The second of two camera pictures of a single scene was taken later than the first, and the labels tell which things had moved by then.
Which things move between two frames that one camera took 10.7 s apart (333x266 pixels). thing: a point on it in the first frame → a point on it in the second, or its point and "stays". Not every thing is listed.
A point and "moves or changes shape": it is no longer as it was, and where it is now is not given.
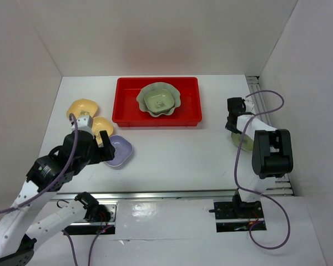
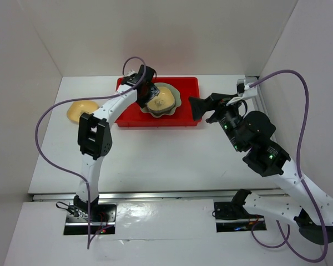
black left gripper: [106, 153] → [153, 90]
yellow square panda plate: [82, 107] stays
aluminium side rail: [260, 98] stays
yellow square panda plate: [101, 123] moves or changes shape
